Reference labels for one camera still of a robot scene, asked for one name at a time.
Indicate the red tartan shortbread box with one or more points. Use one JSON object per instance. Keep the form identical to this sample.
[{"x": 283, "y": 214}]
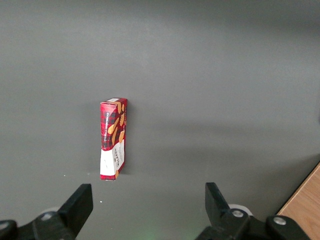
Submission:
[{"x": 112, "y": 130}]

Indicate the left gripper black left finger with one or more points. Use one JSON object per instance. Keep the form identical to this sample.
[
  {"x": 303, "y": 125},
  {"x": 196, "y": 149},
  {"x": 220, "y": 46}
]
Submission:
[{"x": 72, "y": 212}]

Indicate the wooden two-drawer cabinet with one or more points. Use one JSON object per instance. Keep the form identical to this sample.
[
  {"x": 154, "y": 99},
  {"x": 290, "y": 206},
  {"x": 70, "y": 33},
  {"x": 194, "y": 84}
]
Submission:
[{"x": 305, "y": 205}]

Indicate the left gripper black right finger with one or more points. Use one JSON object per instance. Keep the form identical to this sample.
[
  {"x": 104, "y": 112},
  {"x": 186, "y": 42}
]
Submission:
[{"x": 220, "y": 215}]

